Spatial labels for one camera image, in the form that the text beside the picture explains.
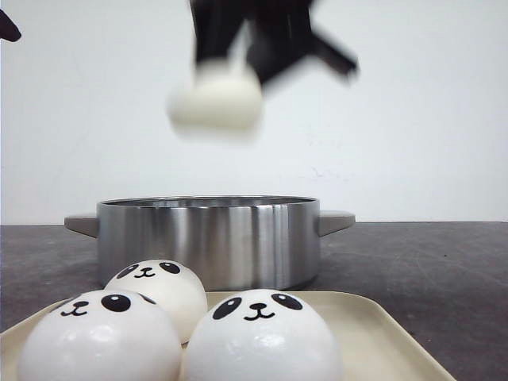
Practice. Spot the cream plastic tray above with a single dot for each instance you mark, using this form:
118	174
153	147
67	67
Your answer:
373	345

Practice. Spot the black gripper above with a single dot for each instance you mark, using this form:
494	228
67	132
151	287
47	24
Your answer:
273	50

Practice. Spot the stainless steel pot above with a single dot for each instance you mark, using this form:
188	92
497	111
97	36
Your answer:
231	242

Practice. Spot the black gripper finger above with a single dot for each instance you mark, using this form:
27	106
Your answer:
8	30

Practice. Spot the panda bun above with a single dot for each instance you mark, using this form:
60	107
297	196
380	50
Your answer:
174	287
262	334
221	97
102	335

